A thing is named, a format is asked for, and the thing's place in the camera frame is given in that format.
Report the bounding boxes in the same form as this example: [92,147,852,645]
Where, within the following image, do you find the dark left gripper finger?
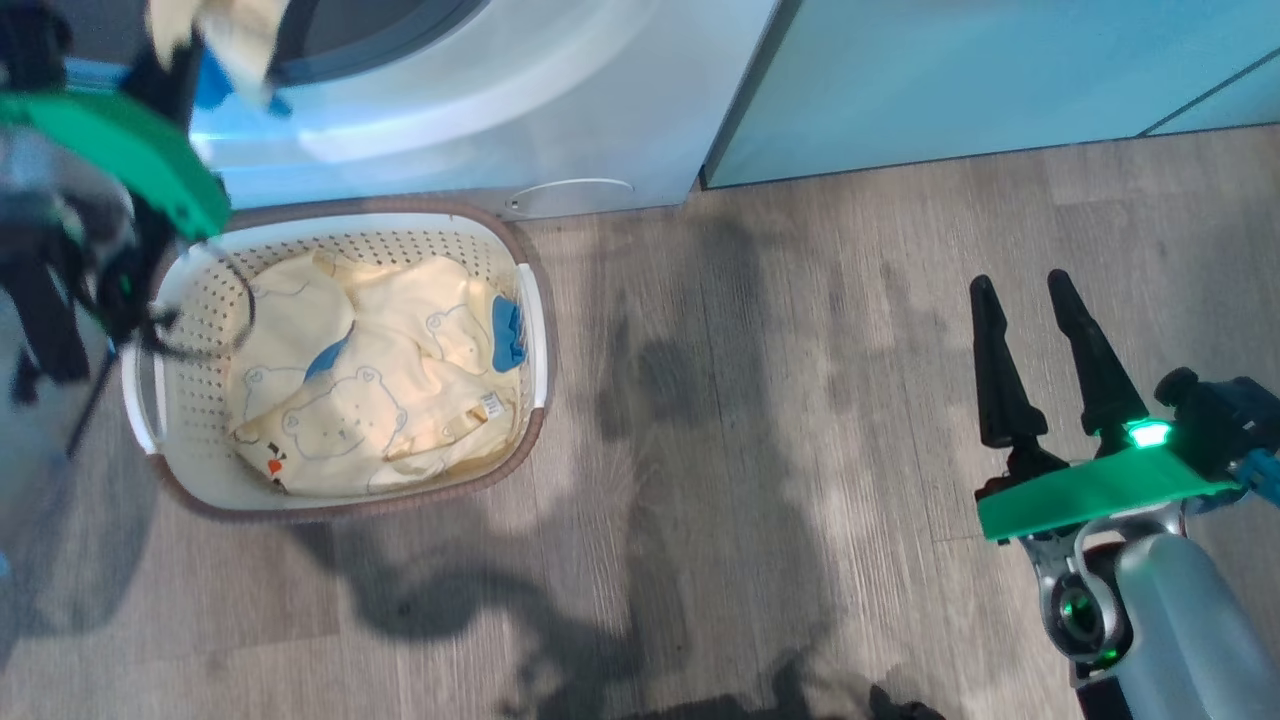
[122,40,202,131]

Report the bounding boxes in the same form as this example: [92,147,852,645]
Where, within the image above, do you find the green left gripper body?
[0,90,232,242]

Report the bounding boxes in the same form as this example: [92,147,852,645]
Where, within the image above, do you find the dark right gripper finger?
[968,275,1050,451]
[1047,268,1151,438]

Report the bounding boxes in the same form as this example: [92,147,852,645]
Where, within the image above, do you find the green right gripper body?
[975,444,1242,542]

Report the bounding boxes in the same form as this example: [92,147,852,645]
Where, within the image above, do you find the yellow bear-print garment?
[145,0,294,117]
[228,250,527,499]

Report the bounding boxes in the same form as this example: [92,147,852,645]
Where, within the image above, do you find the white front-load washing machine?
[60,0,782,222]

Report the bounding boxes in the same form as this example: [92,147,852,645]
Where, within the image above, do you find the cream perforated laundry basket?
[120,197,552,524]

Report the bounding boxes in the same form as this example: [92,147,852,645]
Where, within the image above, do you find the teal cabinet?
[700,0,1280,191]

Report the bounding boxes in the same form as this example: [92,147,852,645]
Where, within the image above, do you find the round drain filter cover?
[504,177,637,217]

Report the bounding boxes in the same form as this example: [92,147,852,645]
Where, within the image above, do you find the teal right camera connector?
[1233,448,1280,506]

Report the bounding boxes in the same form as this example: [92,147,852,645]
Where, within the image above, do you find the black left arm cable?
[65,243,258,459]

